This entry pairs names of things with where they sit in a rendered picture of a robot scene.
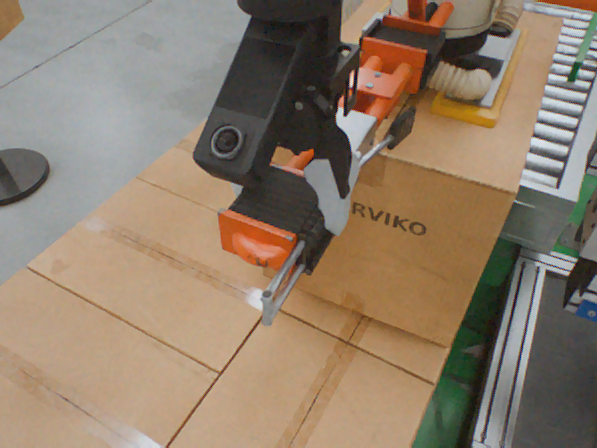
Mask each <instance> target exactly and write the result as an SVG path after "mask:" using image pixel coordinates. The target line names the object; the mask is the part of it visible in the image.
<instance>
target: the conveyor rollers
mask: <svg viewBox="0 0 597 448"><path fill-rule="evenodd" d="M523 11H525V12H530V13H536V14H541V15H547V16H553V17H559V18H563V25H562V28H561V33H560V37H559V41H558V46H557V49H555V53H554V58H553V62H552V66H551V70H550V74H549V78H548V83H546V87H545V92H544V95H543V99H542V104H541V108H540V112H539V115H537V120H536V124H535V129H534V133H533V136H532V140H531V145H530V149H528V154H527V157H526V161H525V165H524V170H523V174H522V177H521V178H524V180H527V181H531V182H534V183H537V184H542V185H545V186H548V187H551V188H555V189H556V187H557V186H556V184H557V181H558V179H557V178H554V177H558V175H559V173H561V171H563V169H561V168H563V164H564V163H563V161H564V159H565V157H567V154H568V153H567V151H568V145H569V143H571V140H573V139H571V137H573V135H574V133H573V132H574V129H575V128H576V127H577V125H576V124H577V122H578V116H579V115H580V114H582V112H580V111H582V109H583V107H582V105H583V103H585V101H586V100H585V98H586V92H587V91H588V90H589V85H591V80H592V78H593V75H594V71H595V67H596V65H597V37H596V36H594V37H593V40H592V42H591V46H590V49H589V51H587V54H586V58H585V61H584V63H583V65H582V66H581V70H580V73H578V75H577V78H576V82H575V83H570V82H566V79H567V76H569V74H570V71H571V69H572V65H573V63H574V60H575V58H576V54H577V52H579V49H580V47H581V43H582V41H583V38H584V35H585V32H586V29H588V27H589V24H590V21H591V18H592V16H593V13H594V12H589V11H583V10H578V8H572V9H571V7H566V6H560V5H554V4H548V3H543V2H537V1H531V0H524V8H523ZM595 31H597V28H596V30H595ZM525 169H527V170H525ZM528 170H531V171H528ZM532 171H534V172H532ZM535 172H537V173H535ZM539 173H542V174H539ZM543 174H545V175H543ZM546 175H548V176H546ZM549 176H552V177H549Z"/></svg>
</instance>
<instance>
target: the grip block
mask: <svg viewBox="0 0 597 448"><path fill-rule="evenodd" d="M442 28H443V26H441V25H435V24H430V23H424V22H420V21H414V19H409V18H404V17H399V16H394V15H388V14H384V15H383V17H382V25H381V19H375V20H374V21H373V23H372V24H371V25H370V26H369V27H368V28H367V30H366V32H364V33H363V34H362V35H361V36H360V37H359V44H358V45H359V46H361V49H360V51H361V57H360V63H359V68H362V66H363V64H364V63H365V62H367V61H368V59H369V58H370V57H372V56H376V57H380V58H381V59H382V61H383V67H382V70H381V71H379V72H381V73H385V74H389V75H391V74H392V73H394V71H395V70H396V69H397V66H398V65H399V64H400V63H408V64H410V65H411V66H412V68H413V74H412V76H411V78H410V79H409V81H408V83H407V85H405V87H404V88H403V90H402V91H405V92H410V93H414V94H416V93H417V91H418V87H420V89H422V90H425V89H426V87H427V85H428V82H429V81H430V79H432V77H433V76H434V74H435V72H436V69H437V68H438V65H439V61H440V56H439V55H437V54H438V52H439V51H440V49H441V48H442V47H443V45H444V42H445V37H446V32H444V31H442ZM420 82H421V85H420Z"/></svg>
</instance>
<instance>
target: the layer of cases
mask: <svg viewBox="0 0 597 448"><path fill-rule="evenodd" d="M206 122H207V120H206V121H205V122H203V123H202V124H201V125H199V126H197V127H196V128H195V129H194V130H193V131H191V132H190V134H189V135H188V136H185V137H184V138H183V139H182V140H180V141H179V142H178V143H177V144H176V145H174V146H172V147H171V149H170V150H168V151H167V152H166V153H165V154H164V155H162V156H161V157H160V158H158V159H156V160H155V161H154V163H153V164H151V165H150V166H149V167H148V168H147V169H144V170H143V171H142V172H141V173H139V174H138V175H137V179H136V178H135V179H132V180H131V181H130V182H129V183H127V184H126V185H125V186H124V187H122V188H121V189H119V190H118V192H117V193H115V194H114V195H113V196H112V197H110V198H109V199H108V200H106V201H105V202H103V203H102V204H101V206H100V207H98V208H97V209H96V210H94V211H92V212H91V213H90V214H89V215H88V216H86V217H85V218H84V220H83V221H80V222H79V223H78V224H77V225H75V226H74V227H73V228H72V229H71V230H68V231H67V233H66V234H65V235H63V236H62V237H61V238H60V239H58V240H56V241H55V242H54V243H53V244H51V246H50V247H49V248H48V249H45V250H44V251H43V252H42V253H41V254H39V255H38V256H37V257H36V259H33V260H32V261H31V262H30V263H29V264H27V267H28V268H26V267H23V268H21V269H20V270H19V272H18V273H16V274H15V275H14V276H12V277H11V278H9V279H8V280H7V281H6V282H4V284H3V285H1V286H0V448H410V446H411V444H412V442H414V438H415V436H416V433H417V431H418V427H419V425H420V422H421V420H422V417H423V414H424V412H425V409H426V407H427V403H429V401H430V398H431V396H432V393H433V390H434V388H435V385H436V383H437V380H438V377H439V374H440V372H441V369H442V367H444V364H445V361H446V359H447V356H448V354H449V350H450V348H451V345H452V343H453V341H454V337H455V335H456V333H455V335H454V337H453V339H452V343H451V345H450V347H449V348H447V347H443V346H441V345H438V344H435V343H433V342H429V340H427V339H424V338H422V337H418V336H416V335H413V334H410V333H408V332H404V331H402V329H399V328H397V327H393V326H391V325H388V324H386V323H383V322H379V321H377V320H374V319H372V317H368V316H366V315H363V314H361V313H358V312H356V311H352V310H349V309H347V308H344V307H341V306H338V304H336V303H333V302H331V301H327V300H324V299H322V298H319V297H317V296H313V295H311V294H308V293H306V291H303V290H301V289H297V288H294V287H293V288H292V290H291V291H290V294H289V296H288V297H287V299H286V300H284V302H283V304H282V305H281V308H280V310H279V311H278V313H277V315H276V316H275V318H274V319H273V325H270V326H268V327H267V326H264V325H263V324H262V323H261V321H262V318H263V314H262V302H261V301H260V298H261V296H262V291H263V290H265V289H266V288H267V286H268V285H269V283H271V282H272V280H273V279H271V277H267V276H264V275H263V268H262V267H257V266H253V265H250V264H248V262H247V261H245V260H243V259H242V258H240V257H239V256H237V255H234V254H232V253H229V252H226V251H223V250H222V246H221V239H220V230H219V223H218V214H217V213H218V211H219V209H220V208H224V209H229V207H230V206H231V205H232V202H233V201H234V200H235V199H236V196H235V194H234V191H233V188H232V186H231V183H230V182H228V181H224V180H221V179H217V178H214V177H211V176H210V174H209V173H207V172H206V171H205V170H203V169H202V168H201V167H198V166H197V165H196V164H195V162H194V159H193V157H192V155H193V152H194V149H195V146H196V144H197V141H198V139H199V137H201V134H202V131H203V129H204V126H205V124H206Z"/></svg>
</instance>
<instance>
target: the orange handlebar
mask: <svg viewBox="0 0 597 448"><path fill-rule="evenodd" d="M531 1H537V2H543V3H548V4H554V5H560V6H566V7H571V9H572V8H578V10H583V11H589V12H595V13H597V0H531ZM453 10H454V5H453V3H451V2H443V3H442V4H441V5H440V6H439V8H437V9H436V12H435V13H434V14H433V16H432V17H431V19H430V20H429V23H430V24H435V25H441V26H443V27H444V25H445V24H446V21H447V19H448V18H449V16H450V15H452V13H453ZM382 67H383V61H382V59H381V58H380V57H376V56H372V57H370V58H369V59H368V61H367V62H365V63H364V64H363V66H362V68H359V77H358V91H357V103H356V105H354V107H353V108H352V110H353V111H358V112H361V113H364V114H365V115H370V116H374V117H376V118H377V125H376V130H377V129H378V127H379V126H380V124H381V122H383V121H384V118H385V119H388V118H389V116H390V115H391V113H392V111H393V110H394V108H396V106H397V104H398V103H399V101H400V99H401V98H400V97H399V95H400V93H401V91H402V90H403V88H404V87H405V85H407V83H408V81H409V79H410V78H411V76H412V74H413V68H412V66H411V65H410V64H408V63H400V64H399V65H398V66H397V69H396V70H395V71H394V73H392V74H391V75H389V74H385V73H381V72H379V71H381V70H382ZM353 79H354V71H352V73H351V74H350V86H349V97H350V96H351V94H352V84H353ZM338 108H342V109H344V96H343V97H342V98H340V100H339V102H338ZM312 156H313V149H311V150H309V151H307V152H302V153H301V154H300V156H295V155H294V154H293V155H292V156H291V158H290V159H289V161H288V162H287V164H286V165H284V166H288V167H291V168H295V169H298V170H302V171H304V168H305V167H306V165H307V164H308V163H309V161H310V159H311V157H312ZM233 247H234V250H235V251H236V253H237V254H238V256H239V257H240V258H242V259H243V260H245V261H247V262H248V264H250V265H253V266H257V267H262V268H276V267H280V266H281V265H282V264H283V261H284V260H286V258H287V257H288V255H289V254H288V252H287V251H286V250H283V248H282V247H280V246H278V245H275V244H269V243H265V242H261V241H259V240H257V239H254V238H252V237H250V236H248V235H246V233H244V232H235V234H233Z"/></svg>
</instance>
